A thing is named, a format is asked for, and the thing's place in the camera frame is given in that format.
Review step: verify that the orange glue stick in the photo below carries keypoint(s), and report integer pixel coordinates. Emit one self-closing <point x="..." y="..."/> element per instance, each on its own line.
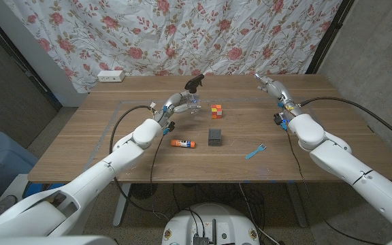
<point x="182" y="143"/>

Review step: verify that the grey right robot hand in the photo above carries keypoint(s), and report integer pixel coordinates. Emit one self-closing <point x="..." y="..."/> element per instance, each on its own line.
<point x="279" y="92"/>

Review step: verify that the orange yellow red cube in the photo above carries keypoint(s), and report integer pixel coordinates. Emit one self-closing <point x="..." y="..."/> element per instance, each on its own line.
<point x="216" y="111"/>

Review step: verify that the round black floor fan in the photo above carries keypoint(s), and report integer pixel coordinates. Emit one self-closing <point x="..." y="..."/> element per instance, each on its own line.
<point x="144" y="191"/>

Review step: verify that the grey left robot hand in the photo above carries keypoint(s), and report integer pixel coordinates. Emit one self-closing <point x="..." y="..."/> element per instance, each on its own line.
<point x="177" y="103"/>

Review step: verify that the dark grey cube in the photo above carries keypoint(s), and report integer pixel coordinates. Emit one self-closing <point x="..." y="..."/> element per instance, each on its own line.
<point x="215" y="137"/>

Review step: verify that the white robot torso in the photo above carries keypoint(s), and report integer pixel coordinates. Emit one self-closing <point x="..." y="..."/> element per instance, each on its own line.
<point x="209" y="221"/>

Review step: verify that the floral print backdrop cloth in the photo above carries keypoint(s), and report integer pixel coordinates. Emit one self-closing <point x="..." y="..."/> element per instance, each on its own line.
<point x="168" y="34"/>

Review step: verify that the clear plastic spray bottle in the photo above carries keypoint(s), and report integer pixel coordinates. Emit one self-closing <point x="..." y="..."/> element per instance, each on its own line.
<point x="193" y="100"/>

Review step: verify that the grey shoe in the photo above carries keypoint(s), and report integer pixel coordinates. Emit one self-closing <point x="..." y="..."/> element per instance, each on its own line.
<point x="3" y="206"/>

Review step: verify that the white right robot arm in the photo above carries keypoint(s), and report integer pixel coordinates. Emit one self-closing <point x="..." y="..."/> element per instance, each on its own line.
<point x="352" y="170"/>

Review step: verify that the black trigger sprayer head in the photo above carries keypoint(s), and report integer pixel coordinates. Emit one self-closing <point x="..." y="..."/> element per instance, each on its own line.
<point x="193" y="83"/>

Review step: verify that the white power strip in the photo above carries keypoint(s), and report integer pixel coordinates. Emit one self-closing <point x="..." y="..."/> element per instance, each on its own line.
<point x="111" y="76"/>

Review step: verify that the white table leg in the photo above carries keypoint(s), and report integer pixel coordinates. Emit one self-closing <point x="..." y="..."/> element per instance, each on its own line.
<point x="121" y="207"/>
<point x="298" y="207"/>

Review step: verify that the black backdrop stand pole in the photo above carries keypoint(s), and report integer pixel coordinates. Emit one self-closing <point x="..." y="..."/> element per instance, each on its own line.
<point x="330" y="34"/>

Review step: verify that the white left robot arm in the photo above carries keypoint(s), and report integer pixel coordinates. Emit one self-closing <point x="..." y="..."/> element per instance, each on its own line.
<point x="90" y="180"/>

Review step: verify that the blue plastic fork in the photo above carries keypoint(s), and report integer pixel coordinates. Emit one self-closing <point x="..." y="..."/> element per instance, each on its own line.
<point x="252" y="154"/>

